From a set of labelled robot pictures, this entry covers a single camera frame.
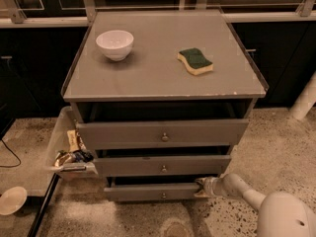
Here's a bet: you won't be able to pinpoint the white ceramic bowl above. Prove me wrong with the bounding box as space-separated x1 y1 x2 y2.
96 30 134 61

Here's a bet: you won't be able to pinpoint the grey drawer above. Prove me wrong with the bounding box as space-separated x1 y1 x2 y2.
104 176 200 201
94 155 231 177
77 119 249 150

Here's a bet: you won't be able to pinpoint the metal railing frame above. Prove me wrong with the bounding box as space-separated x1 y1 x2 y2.
0 0 316 29

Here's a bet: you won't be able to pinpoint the green yellow sponge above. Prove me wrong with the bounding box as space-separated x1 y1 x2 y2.
177 47 213 76

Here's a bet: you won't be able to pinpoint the black cable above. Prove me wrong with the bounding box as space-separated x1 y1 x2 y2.
0 138 22 169

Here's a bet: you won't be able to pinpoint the snack packets in bin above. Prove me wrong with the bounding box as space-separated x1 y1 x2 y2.
52 130 94 167

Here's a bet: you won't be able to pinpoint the grey drawer cabinet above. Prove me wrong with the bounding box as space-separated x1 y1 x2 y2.
60 10 269 202

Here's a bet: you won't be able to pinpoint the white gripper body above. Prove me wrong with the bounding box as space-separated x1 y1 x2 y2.
203 177 226 197

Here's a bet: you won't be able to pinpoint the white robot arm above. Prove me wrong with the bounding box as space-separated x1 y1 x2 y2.
195 174 316 237

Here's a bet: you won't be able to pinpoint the white pipe post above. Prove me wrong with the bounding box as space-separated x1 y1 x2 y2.
290 72 316 120

